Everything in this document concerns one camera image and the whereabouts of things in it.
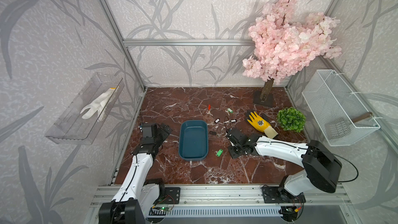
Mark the black key tag with label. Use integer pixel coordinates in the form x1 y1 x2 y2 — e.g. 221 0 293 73
223 119 237 123

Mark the brush with wooden handle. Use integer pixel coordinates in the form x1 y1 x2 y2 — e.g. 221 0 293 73
325 112 373 139

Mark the left circuit board with wires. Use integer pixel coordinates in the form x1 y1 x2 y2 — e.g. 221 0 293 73
149 205 175 217

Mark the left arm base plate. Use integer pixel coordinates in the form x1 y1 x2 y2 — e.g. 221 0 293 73
154 187 181 205

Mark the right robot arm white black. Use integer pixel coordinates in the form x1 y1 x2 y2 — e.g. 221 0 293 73
226 128 342 203

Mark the right circuit board with wires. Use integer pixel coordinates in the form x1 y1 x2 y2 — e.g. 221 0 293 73
278 206 303 223

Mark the aluminium front rail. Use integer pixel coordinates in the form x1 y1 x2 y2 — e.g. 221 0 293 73
90 185 352 207

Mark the clear acrylic wall shelf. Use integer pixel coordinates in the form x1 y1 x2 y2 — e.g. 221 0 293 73
45 73 125 145

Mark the white glove on shelf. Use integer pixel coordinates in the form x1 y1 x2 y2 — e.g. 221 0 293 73
80 88 116 122

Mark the circuit board with wires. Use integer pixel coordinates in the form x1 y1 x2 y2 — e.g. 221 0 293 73
149 205 175 217
278 206 303 223

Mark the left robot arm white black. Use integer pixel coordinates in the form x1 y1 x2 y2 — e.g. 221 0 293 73
98 123 172 224

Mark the green key tag with key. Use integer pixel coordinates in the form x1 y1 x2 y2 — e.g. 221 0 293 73
216 149 223 157

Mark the green artificial plant ball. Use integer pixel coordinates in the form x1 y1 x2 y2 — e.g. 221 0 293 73
277 107 306 133

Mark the yellow black work glove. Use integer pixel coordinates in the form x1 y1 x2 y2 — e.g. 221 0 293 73
247 111 278 139

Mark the pink blossom artificial tree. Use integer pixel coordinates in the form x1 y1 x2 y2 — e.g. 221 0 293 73
243 0 342 107

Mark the white wire mesh basket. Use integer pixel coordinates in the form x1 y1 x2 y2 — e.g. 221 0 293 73
302 69 380 147

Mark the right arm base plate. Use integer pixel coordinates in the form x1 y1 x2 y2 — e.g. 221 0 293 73
261 185 306 204

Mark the teal plastic storage box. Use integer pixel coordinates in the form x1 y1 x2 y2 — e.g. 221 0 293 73
179 120 208 161

